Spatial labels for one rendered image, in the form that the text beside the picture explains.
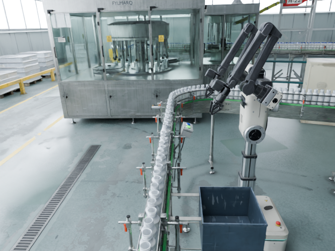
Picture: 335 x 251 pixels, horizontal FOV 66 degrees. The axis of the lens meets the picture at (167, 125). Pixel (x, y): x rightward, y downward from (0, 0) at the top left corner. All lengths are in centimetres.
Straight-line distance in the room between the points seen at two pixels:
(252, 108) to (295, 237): 138
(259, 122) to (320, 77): 356
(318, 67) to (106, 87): 393
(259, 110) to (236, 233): 94
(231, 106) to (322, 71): 261
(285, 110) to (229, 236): 209
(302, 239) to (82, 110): 430
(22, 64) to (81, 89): 520
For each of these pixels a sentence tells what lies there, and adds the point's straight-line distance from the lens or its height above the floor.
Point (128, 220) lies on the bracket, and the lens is 116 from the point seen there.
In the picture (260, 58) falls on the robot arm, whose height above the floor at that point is 165.
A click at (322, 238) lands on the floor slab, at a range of 293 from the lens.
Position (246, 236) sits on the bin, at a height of 87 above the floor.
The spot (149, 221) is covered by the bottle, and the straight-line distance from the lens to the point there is 107.
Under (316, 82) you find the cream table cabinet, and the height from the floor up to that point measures 81.
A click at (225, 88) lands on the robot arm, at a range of 175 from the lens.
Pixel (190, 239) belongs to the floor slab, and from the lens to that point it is 261.
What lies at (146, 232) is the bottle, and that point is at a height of 115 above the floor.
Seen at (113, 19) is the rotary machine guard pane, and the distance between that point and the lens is 499.
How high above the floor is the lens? 185
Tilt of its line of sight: 21 degrees down
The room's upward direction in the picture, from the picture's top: 2 degrees counter-clockwise
